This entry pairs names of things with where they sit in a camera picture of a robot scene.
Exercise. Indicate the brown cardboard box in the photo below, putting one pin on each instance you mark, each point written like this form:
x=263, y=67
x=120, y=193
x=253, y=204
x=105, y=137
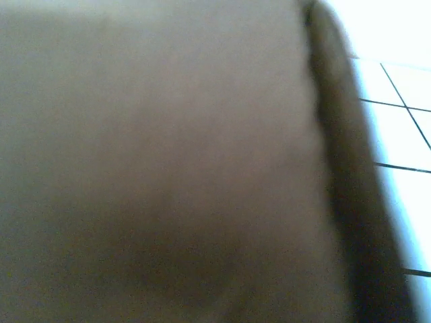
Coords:
x=151, y=151

